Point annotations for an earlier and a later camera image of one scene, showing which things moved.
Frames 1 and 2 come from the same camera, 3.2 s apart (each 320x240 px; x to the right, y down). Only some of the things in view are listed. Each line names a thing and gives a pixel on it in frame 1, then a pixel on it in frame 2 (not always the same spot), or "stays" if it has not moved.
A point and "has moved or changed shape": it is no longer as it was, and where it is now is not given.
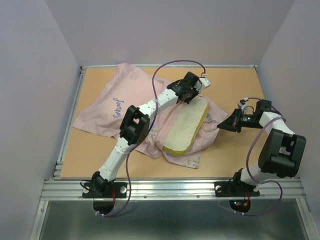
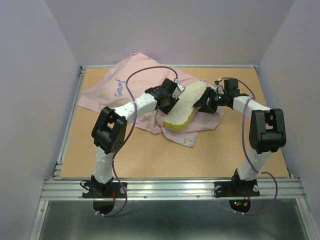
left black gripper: (195, 94) -> (166, 110)
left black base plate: (120, 190) stays
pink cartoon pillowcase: (127, 86) has moved or changed shape
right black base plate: (235, 189) stays
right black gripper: (232, 122) -> (207, 107)
